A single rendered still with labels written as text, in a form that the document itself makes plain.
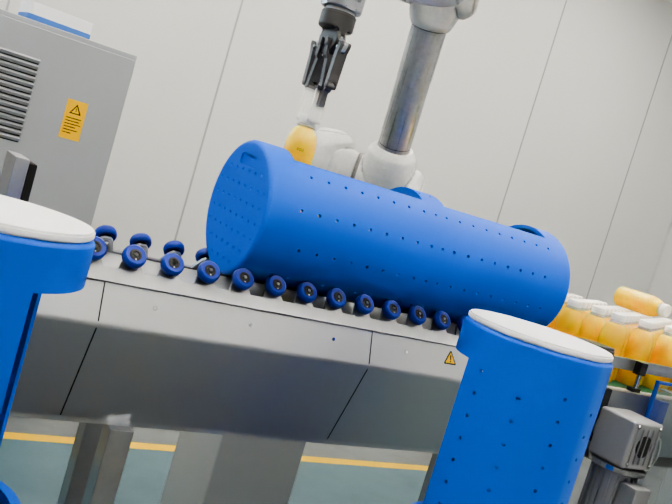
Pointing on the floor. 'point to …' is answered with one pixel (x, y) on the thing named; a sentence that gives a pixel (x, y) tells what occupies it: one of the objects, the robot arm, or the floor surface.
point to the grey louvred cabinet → (60, 110)
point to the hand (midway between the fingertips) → (312, 106)
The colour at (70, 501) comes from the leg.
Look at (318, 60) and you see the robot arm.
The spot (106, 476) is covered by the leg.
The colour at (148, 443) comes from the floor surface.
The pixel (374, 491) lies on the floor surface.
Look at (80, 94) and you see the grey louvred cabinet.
